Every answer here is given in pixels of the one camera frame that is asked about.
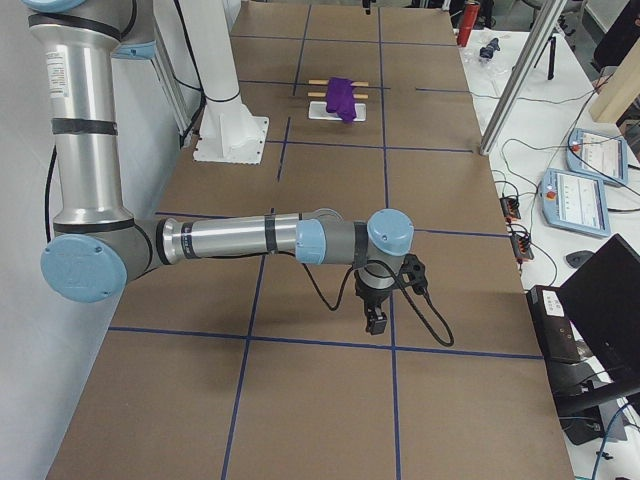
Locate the black monitor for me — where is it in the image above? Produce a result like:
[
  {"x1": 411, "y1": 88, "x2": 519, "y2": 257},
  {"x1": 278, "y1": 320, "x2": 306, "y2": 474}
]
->
[{"x1": 556, "y1": 234, "x2": 639, "y2": 416}]

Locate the white wooden towel rack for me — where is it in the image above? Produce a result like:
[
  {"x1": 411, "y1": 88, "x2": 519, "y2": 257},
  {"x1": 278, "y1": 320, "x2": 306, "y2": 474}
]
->
[{"x1": 307, "y1": 77, "x2": 369, "y2": 124}]

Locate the black computer box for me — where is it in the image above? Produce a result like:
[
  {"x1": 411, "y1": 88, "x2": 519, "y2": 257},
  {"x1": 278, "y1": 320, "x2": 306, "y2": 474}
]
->
[{"x1": 526, "y1": 285, "x2": 585, "y2": 365}]

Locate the black computer mouse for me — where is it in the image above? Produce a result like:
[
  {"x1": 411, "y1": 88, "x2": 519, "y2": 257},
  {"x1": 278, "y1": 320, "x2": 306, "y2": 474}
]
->
[{"x1": 565, "y1": 250, "x2": 594, "y2": 269}]

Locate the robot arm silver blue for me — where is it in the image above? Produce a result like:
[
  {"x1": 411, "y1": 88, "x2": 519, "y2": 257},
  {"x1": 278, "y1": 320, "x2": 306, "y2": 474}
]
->
[{"x1": 28, "y1": 1, "x2": 416, "y2": 335}]

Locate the far teach pendant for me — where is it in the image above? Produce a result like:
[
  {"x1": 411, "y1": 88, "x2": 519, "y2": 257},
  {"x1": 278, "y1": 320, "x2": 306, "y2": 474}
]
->
[{"x1": 566, "y1": 128, "x2": 629, "y2": 186}]

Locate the teach pendant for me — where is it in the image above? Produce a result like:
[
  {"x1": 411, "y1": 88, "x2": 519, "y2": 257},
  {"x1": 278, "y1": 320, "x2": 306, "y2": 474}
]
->
[
  {"x1": 539, "y1": 168, "x2": 611, "y2": 238},
  {"x1": 566, "y1": 128, "x2": 629, "y2": 186}
]

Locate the near teach pendant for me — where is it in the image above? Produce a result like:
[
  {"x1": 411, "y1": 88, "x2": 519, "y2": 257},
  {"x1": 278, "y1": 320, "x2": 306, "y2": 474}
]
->
[{"x1": 539, "y1": 168, "x2": 611, "y2": 238}]

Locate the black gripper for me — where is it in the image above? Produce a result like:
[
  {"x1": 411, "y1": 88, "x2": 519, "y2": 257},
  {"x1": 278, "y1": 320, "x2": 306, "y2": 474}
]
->
[{"x1": 355, "y1": 279, "x2": 394, "y2": 336}]

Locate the purple towel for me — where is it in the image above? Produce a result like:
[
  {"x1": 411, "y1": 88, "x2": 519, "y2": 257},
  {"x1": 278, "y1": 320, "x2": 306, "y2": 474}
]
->
[{"x1": 325, "y1": 77, "x2": 357, "y2": 123}]

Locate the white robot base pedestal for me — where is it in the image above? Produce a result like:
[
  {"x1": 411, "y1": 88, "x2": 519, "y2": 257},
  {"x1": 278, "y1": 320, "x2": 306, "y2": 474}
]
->
[{"x1": 178, "y1": 1, "x2": 269, "y2": 165}]

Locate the brown paper table cover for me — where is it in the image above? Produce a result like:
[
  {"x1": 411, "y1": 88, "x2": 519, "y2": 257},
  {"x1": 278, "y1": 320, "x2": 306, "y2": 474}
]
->
[{"x1": 49, "y1": 2, "x2": 573, "y2": 479}]

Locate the dark blue folded umbrella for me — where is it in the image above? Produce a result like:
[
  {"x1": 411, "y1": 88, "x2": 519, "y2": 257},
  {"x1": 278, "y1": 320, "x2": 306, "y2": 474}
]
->
[{"x1": 479, "y1": 37, "x2": 500, "y2": 61}]

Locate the aluminium frame post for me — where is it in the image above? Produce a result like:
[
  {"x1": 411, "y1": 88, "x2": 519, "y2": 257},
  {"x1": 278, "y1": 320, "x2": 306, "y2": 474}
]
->
[{"x1": 479, "y1": 0, "x2": 566, "y2": 155}]

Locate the red bottle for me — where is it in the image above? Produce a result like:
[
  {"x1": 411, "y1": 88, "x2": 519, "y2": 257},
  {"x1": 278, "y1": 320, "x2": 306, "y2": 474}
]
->
[{"x1": 457, "y1": 0, "x2": 481, "y2": 47}]

